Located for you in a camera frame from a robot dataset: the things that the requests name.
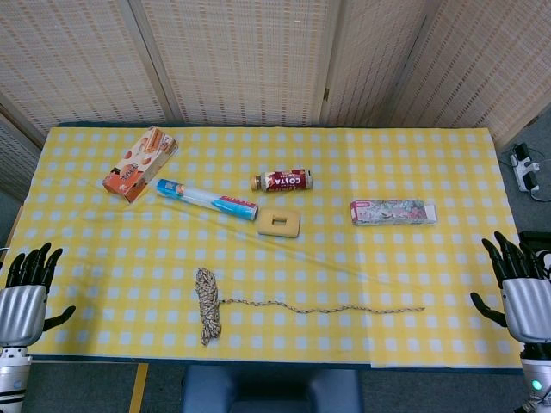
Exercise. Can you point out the bamboo folding screen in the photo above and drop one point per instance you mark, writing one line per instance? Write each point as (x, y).
(241, 56)

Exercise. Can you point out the Costa coffee bottle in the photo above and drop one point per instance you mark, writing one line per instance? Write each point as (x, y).
(284, 181)

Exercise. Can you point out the blue white plastic wrap roll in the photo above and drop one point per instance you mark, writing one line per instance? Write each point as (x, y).
(202, 199)

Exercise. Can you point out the orange biscuit box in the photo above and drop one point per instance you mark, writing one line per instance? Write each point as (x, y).
(140, 165)

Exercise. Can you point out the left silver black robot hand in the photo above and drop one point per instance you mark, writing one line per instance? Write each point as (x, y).
(21, 310)

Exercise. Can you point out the tan rectangular tape holder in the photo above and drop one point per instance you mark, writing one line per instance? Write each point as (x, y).
(290, 223)

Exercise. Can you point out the black floor mat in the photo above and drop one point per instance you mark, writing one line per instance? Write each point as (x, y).
(534, 238)

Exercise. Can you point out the white power strip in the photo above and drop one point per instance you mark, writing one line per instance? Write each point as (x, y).
(526, 170)

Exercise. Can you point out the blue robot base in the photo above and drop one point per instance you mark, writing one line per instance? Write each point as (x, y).
(267, 391)

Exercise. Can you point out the yellow checkered tablecloth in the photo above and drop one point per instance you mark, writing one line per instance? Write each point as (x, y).
(344, 266)

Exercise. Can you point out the floral long carton box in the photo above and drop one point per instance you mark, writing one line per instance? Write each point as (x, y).
(391, 212)

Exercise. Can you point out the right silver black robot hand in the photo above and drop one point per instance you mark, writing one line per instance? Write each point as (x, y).
(527, 305)

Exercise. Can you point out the yellow floor tape strip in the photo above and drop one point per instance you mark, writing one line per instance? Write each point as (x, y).
(138, 387)

